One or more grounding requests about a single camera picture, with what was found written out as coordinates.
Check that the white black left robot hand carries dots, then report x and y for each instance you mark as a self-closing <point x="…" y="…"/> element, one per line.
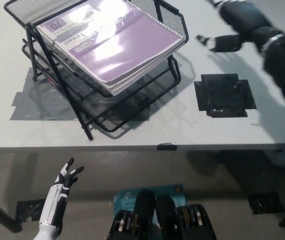
<point x="57" y="197"/>

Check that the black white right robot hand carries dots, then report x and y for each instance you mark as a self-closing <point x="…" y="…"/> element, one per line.
<point x="245" y="17"/>

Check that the purple spiral notebook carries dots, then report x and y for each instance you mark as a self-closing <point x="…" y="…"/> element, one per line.
<point x="117" y="50"/>

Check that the black mesh two-tier file tray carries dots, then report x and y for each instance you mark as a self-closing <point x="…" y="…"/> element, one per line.
<point x="112" y="117"/>

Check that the black tape square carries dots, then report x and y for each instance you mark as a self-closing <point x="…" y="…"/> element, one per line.
<point x="222" y="97"/>

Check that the grey tape patch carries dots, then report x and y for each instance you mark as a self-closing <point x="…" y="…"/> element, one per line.
<point x="30" y="110"/>

